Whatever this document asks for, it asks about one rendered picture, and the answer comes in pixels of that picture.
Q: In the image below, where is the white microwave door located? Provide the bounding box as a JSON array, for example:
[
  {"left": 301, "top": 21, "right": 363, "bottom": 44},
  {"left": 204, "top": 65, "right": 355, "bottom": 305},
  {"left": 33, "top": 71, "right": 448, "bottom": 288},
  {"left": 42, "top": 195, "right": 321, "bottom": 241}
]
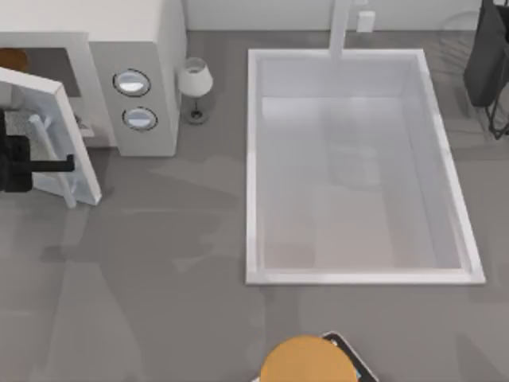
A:
[{"left": 0, "top": 66, "right": 103, "bottom": 207}]

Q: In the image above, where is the round silver microwave knob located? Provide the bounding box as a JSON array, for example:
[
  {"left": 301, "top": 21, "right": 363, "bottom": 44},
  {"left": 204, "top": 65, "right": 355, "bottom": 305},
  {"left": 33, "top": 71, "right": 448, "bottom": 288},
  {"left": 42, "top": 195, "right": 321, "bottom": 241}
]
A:
[
  {"left": 121, "top": 106, "right": 158, "bottom": 132},
  {"left": 112, "top": 68, "right": 152, "bottom": 98}
]

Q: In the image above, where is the orange round thing in microwave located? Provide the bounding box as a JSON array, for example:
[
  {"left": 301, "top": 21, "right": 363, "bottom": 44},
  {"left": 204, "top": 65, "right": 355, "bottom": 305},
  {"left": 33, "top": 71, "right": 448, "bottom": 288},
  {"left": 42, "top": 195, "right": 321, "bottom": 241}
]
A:
[{"left": 0, "top": 47, "right": 29, "bottom": 75}]

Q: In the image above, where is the pale microwave oven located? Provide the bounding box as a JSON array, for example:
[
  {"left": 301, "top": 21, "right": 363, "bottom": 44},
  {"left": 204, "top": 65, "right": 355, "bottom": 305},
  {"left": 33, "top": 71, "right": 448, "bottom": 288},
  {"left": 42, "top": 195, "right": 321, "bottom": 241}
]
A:
[{"left": 0, "top": 0, "right": 188, "bottom": 158}]

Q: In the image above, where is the clear wine glass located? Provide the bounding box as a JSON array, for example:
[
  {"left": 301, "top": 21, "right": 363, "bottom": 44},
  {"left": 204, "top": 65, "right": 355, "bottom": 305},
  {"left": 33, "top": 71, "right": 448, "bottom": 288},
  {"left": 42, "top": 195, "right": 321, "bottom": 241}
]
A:
[{"left": 177, "top": 57, "right": 214, "bottom": 125}]

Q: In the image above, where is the white sink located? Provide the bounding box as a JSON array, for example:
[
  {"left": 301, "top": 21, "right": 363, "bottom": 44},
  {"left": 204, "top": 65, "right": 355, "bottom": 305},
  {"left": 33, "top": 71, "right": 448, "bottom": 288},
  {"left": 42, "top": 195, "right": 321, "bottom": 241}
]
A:
[{"left": 243, "top": 48, "right": 488, "bottom": 287}]

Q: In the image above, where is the tall white tap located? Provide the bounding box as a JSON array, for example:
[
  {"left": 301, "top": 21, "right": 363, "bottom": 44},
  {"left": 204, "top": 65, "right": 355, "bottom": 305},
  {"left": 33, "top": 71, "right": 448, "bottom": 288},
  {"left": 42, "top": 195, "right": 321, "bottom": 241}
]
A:
[{"left": 327, "top": 0, "right": 369, "bottom": 61}]

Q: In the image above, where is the round orange wooden board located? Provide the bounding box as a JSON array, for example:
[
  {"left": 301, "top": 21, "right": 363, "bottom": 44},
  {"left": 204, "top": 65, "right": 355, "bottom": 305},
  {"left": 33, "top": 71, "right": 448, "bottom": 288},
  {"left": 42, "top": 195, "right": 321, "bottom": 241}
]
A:
[{"left": 259, "top": 333, "right": 361, "bottom": 382}]

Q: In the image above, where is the black tablet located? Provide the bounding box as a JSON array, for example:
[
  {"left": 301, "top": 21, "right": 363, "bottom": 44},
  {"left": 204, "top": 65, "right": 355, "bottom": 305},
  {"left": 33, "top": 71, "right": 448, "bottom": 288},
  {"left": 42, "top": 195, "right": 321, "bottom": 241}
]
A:
[{"left": 321, "top": 330, "right": 379, "bottom": 382}]

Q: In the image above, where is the black stand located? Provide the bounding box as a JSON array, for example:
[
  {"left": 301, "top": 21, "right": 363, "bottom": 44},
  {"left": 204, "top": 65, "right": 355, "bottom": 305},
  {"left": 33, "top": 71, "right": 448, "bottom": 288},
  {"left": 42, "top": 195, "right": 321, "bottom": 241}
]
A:
[{"left": 462, "top": 0, "right": 509, "bottom": 141}]

